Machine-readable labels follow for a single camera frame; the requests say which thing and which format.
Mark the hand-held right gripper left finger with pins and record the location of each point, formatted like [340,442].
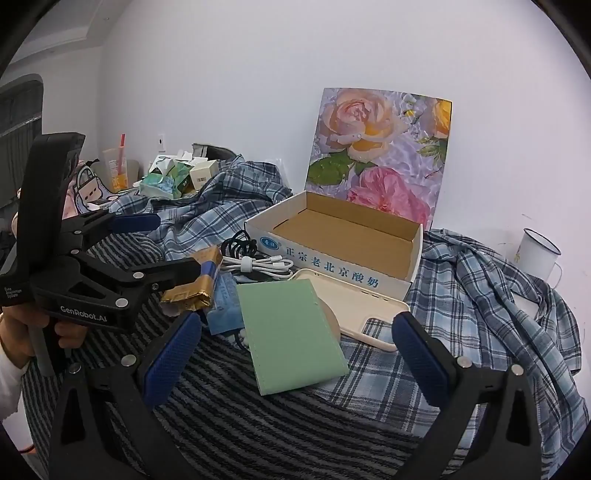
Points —
[171,357]

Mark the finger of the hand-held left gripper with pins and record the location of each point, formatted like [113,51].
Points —
[136,222]
[180,270]

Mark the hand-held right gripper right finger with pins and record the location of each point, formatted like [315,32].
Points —
[422,360]

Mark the gold foil packet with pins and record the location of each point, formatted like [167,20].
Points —
[194,295]

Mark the blue tissue pack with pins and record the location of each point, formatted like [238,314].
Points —
[226,304]

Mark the beige phone case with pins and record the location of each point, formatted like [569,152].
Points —
[351,309]

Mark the white cardboard box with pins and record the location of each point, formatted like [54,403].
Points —
[341,230]

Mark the person's left forearm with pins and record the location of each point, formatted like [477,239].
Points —
[9,397]

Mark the person's left hand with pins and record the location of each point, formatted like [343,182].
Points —
[14,334]

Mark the cartoon print bag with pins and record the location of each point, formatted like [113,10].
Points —
[87,187]

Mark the plastic drink cup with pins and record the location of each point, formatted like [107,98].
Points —
[115,170]

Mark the white printed carton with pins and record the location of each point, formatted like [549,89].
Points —
[161,165]

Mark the dark grey curtain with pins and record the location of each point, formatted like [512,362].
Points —
[21,120]

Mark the small beige carton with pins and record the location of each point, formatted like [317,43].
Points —
[203,175]

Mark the blue plaid cloth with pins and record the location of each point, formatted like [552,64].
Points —
[221,198]

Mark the grey bag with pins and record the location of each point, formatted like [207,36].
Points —
[212,151]

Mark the white enamel mug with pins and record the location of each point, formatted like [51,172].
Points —
[535,258]

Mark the floral print board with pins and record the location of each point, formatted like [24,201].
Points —
[369,138]

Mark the white wall outlet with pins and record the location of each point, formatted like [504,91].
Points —
[161,143]

